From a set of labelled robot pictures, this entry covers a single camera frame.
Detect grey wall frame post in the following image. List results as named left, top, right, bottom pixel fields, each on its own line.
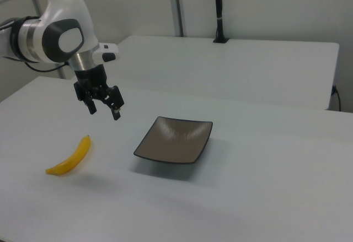
left=167, top=0, right=185, bottom=37

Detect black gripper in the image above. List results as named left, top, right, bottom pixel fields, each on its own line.
left=73, top=63, right=125, bottom=121

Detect black camera pole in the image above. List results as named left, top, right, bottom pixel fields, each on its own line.
left=212, top=0, right=230, bottom=44

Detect yellow banana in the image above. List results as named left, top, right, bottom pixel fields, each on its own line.
left=45, top=135, right=92, bottom=176

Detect square brown ceramic plate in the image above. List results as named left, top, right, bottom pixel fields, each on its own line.
left=133, top=116, right=213, bottom=165

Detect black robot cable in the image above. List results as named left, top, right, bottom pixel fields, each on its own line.
left=1, top=56, right=69, bottom=73

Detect black power cable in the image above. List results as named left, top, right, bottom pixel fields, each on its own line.
left=331, top=84, right=343, bottom=112

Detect white back table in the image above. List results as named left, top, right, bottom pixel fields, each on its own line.
left=109, top=34, right=340, bottom=111

